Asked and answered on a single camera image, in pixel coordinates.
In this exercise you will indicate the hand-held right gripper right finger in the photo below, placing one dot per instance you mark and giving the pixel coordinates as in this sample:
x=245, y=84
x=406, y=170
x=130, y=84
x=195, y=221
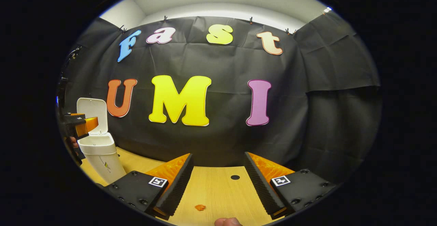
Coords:
x=259, y=185

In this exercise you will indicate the row of black cloth clips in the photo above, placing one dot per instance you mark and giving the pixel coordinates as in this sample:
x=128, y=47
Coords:
x=251, y=20

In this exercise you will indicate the black backdrop cloth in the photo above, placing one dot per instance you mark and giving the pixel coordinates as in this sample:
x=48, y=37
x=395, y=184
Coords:
x=222, y=62

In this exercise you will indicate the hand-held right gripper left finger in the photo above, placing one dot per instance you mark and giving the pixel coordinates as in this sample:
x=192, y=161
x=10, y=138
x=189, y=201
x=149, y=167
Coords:
x=177, y=185

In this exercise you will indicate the orange paper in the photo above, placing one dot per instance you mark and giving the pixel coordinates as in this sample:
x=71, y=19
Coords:
x=200, y=207

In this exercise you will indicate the white desktop garbage bin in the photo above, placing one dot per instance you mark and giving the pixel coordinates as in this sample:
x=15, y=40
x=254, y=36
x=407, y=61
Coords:
x=100, y=151

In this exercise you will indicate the wooden desktop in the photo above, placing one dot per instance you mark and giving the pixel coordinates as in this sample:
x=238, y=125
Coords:
x=218, y=192

